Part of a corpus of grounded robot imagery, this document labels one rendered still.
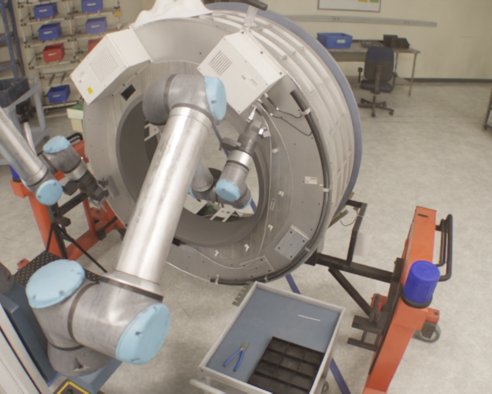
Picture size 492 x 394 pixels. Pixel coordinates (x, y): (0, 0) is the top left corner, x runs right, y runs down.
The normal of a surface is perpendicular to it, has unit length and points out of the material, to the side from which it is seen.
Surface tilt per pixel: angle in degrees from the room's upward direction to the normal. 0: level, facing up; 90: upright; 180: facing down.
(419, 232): 0
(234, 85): 90
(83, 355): 70
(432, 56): 90
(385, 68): 97
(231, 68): 90
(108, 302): 38
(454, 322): 0
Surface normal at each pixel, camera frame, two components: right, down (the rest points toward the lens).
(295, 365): 0.00, -0.85
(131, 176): 0.86, -0.04
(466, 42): 0.25, 0.51
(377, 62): -0.29, 0.63
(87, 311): -0.18, -0.46
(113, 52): -0.43, 0.47
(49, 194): 0.68, 0.45
